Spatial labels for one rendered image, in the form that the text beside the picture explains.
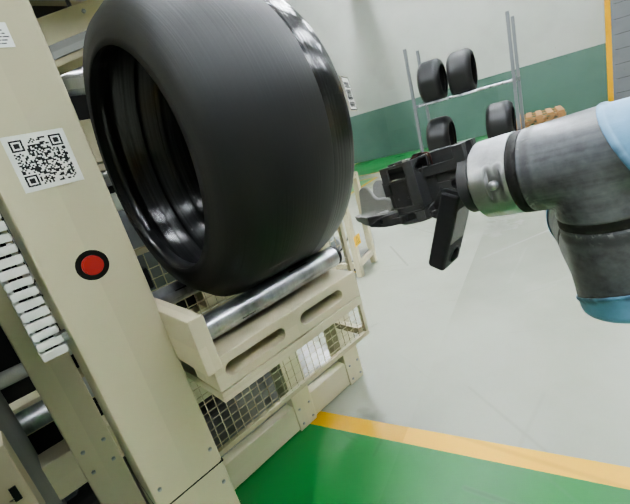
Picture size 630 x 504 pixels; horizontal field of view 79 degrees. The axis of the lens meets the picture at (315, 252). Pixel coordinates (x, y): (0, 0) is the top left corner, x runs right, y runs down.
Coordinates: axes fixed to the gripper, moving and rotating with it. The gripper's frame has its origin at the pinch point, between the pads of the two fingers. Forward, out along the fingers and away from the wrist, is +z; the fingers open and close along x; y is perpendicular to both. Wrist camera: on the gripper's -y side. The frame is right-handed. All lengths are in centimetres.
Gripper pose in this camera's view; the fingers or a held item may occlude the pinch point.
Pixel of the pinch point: (364, 220)
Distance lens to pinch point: 62.3
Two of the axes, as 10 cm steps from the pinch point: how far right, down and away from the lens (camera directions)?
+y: -3.4, -9.2, -1.9
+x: -7.0, 3.8, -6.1
